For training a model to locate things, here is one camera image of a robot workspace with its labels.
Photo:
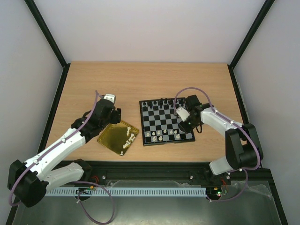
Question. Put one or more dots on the right black frame post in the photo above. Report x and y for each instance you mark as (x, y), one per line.
(252, 31)

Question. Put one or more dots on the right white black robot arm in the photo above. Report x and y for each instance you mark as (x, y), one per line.
(242, 145)

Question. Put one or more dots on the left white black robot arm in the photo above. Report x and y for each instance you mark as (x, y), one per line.
(30, 180)

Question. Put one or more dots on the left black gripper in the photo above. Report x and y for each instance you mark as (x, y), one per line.
(117, 116)

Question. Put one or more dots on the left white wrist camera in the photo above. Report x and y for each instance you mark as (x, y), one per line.
(110, 97)

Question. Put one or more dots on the black chess pieces row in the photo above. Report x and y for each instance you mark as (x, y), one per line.
(162, 104)

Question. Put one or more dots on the black grey chess board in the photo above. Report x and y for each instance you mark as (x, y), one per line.
(153, 121)

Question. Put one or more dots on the left black frame post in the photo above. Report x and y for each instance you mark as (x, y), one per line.
(46, 32)

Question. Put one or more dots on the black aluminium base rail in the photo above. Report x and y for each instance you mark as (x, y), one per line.
(104, 172)

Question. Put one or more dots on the white chess piece pile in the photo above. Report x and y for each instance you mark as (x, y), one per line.
(131, 137)

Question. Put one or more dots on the gold metal tray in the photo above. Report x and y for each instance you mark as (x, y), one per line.
(114, 136)

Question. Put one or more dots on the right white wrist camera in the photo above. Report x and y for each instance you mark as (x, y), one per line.
(182, 113)

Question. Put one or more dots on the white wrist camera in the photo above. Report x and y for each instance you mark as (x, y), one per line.
(110, 97)
(182, 113)

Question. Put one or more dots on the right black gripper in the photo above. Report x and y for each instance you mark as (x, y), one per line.
(185, 125)

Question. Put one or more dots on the black frame post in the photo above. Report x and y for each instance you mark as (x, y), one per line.
(46, 32)
(252, 31)

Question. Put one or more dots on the light blue slotted cable duct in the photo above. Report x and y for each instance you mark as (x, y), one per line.
(130, 191)

